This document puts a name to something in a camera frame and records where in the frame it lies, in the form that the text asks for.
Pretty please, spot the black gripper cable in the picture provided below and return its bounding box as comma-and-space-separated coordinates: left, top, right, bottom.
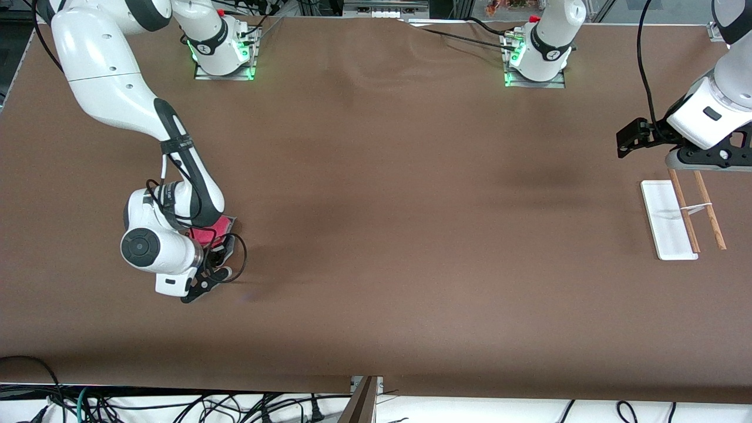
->
32, 0, 249, 286
637, 0, 669, 122

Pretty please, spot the grey metal post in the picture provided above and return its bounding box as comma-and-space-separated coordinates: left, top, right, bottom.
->
338, 376, 381, 423

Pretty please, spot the wooden chopsticks pair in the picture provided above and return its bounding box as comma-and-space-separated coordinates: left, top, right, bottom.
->
640, 167, 728, 261

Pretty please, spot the short black cable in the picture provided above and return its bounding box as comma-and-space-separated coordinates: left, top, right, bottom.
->
466, 16, 516, 38

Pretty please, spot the black looping floor cable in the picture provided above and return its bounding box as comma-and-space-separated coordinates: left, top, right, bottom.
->
0, 355, 63, 423

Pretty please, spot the brown table cover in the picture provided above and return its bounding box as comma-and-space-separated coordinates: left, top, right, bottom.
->
0, 11, 752, 406

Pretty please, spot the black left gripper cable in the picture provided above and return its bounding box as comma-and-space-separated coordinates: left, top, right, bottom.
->
637, 0, 669, 122

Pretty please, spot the pink towel with grey edge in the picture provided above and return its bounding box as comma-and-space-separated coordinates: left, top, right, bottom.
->
187, 216, 237, 249

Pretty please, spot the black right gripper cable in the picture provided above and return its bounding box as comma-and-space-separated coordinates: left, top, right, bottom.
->
32, 0, 249, 286

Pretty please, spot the orange patterned object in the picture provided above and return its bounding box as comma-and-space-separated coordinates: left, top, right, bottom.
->
486, 0, 550, 17

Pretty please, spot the grey power strip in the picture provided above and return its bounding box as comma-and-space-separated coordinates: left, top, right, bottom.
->
343, 0, 431, 19

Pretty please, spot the long black cable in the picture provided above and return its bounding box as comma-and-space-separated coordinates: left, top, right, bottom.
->
398, 19, 519, 51

